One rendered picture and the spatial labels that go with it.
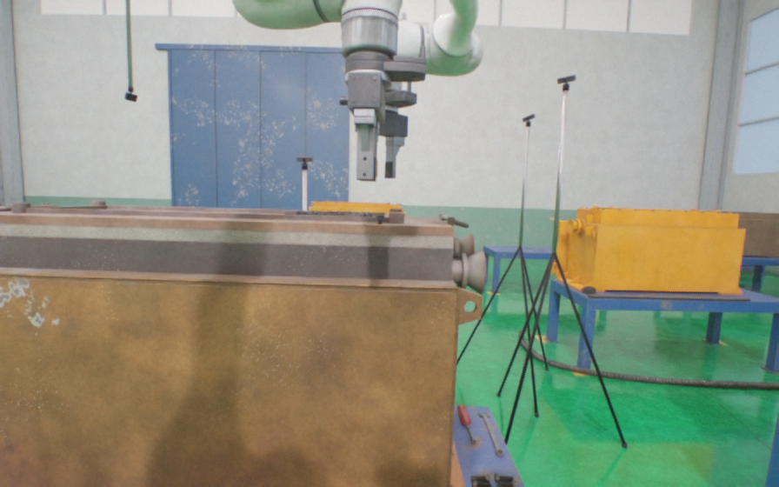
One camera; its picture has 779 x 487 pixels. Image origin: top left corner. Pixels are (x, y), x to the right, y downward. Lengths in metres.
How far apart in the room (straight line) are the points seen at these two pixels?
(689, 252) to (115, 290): 4.18
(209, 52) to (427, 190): 6.23
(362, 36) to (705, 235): 4.05
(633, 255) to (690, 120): 9.02
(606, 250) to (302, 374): 3.32
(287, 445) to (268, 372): 0.19
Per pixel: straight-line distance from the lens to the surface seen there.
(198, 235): 1.06
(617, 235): 3.99
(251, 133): 10.61
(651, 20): 12.91
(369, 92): 0.61
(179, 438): 1.17
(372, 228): 0.95
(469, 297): 0.99
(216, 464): 1.17
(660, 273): 4.26
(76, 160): 12.72
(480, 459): 1.41
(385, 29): 0.67
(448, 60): 1.01
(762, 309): 4.62
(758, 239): 8.46
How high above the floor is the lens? 1.43
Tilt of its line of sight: 7 degrees down
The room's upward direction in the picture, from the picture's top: 2 degrees clockwise
